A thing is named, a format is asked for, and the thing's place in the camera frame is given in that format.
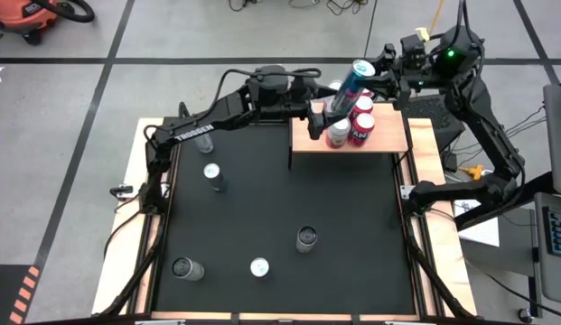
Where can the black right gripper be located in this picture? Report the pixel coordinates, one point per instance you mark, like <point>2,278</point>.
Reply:
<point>415,72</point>

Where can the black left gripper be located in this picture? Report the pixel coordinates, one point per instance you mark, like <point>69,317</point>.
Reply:
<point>302,97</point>

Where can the grey can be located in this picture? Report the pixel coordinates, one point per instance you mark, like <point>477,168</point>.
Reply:
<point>335,84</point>

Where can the red Fanta can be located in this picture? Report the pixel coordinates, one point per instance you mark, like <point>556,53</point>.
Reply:
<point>363,106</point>
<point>368,93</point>
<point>362,128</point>

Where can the blue silver Red Bull can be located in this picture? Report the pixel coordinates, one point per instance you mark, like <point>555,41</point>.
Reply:
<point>352,88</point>

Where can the dark slim can teal tab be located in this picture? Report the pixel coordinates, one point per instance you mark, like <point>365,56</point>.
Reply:
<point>212,170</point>

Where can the silver white Celsius can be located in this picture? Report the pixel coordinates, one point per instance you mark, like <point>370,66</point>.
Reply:
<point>306,241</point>

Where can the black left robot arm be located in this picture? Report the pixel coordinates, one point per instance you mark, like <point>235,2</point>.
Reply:
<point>226,110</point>

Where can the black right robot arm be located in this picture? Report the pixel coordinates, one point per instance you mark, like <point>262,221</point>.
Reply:
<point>483,122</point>

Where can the wooden shelf with black legs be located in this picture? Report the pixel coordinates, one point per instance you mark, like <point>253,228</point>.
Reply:
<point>388,131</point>

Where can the yellow tag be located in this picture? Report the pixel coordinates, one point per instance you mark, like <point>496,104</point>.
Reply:
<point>422,34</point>

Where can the black perforated computer case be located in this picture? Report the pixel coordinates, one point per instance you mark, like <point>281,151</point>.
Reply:
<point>431,115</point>

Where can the yellow power plug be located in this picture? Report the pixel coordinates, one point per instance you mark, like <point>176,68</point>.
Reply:
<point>474,171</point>

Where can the grey monitor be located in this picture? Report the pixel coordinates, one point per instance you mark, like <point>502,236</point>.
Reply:
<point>558,135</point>

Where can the black desk beam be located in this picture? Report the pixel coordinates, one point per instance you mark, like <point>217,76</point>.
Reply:
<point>539,182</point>

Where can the silver aluminium bar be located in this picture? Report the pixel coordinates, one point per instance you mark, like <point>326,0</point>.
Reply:
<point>411,322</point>
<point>160,322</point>

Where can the grey laptop with keyboard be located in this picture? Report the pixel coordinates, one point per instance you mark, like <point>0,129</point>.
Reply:
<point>559,232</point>

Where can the black caster wheel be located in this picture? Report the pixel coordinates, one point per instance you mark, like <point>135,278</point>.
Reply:
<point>524,314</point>

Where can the orange shop vacuum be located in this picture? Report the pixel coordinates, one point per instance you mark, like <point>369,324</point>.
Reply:
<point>18,15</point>

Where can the black orange hazard mat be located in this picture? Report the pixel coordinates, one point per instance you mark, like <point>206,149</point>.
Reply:
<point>4,293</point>

